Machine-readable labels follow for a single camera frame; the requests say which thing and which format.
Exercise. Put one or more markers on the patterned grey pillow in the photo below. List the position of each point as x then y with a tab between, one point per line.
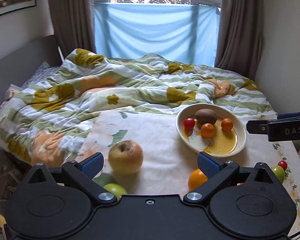
43	71

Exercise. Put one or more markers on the brown right curtain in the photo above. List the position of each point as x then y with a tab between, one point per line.
239	45

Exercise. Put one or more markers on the cream oval fruit bowl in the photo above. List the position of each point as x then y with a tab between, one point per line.
222	144

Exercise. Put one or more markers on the striped floral duvet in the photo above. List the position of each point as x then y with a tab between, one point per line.
50	120

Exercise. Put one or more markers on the large orange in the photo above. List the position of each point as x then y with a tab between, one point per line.
196	178

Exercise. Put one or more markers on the green apple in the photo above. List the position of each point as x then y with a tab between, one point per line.
279	173
116	189

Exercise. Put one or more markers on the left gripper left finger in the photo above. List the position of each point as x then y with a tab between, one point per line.
80	176

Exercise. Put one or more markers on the yellow russet apple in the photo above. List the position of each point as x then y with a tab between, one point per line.
126	157

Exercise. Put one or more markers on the brown curtain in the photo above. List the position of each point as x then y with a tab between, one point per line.
73	24
239	45

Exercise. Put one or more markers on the light blue sheet curtain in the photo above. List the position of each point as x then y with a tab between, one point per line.
177	32

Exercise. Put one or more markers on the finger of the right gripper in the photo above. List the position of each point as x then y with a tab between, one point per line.
257	127
288	115

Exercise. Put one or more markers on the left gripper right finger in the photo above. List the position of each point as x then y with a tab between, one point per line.
219	176

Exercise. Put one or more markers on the brown kiwi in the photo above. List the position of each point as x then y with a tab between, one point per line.
206	116

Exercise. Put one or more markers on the grey headboard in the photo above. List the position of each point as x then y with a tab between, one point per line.
20	65

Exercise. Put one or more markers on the red cherry tomato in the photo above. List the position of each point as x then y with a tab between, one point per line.
189	124
283	164

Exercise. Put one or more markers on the small tangerine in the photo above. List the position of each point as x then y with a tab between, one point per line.
227	124

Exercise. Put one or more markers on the brown left curtain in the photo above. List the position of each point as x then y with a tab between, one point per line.
73	24

